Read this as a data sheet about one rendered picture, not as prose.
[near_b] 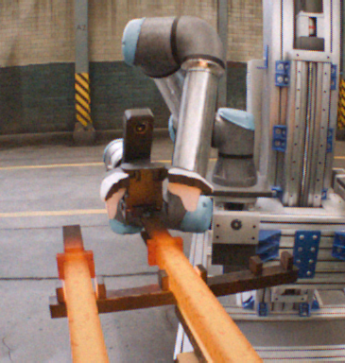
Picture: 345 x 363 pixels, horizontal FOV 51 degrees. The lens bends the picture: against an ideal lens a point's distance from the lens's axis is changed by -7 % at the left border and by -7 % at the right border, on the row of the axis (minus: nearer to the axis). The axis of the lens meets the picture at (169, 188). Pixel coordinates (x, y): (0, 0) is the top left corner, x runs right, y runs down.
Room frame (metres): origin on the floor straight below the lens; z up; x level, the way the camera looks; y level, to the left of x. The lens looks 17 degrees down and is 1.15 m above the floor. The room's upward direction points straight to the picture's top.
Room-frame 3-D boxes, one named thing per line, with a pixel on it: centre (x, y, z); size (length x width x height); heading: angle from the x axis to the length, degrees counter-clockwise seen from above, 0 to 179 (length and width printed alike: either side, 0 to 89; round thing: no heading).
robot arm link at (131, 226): (0.77, 0.08, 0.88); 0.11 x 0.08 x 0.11; 69
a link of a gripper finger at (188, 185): (0.55, -0.03, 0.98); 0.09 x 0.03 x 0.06; 52
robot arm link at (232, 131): (1.20, -0.21, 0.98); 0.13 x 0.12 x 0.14; 69
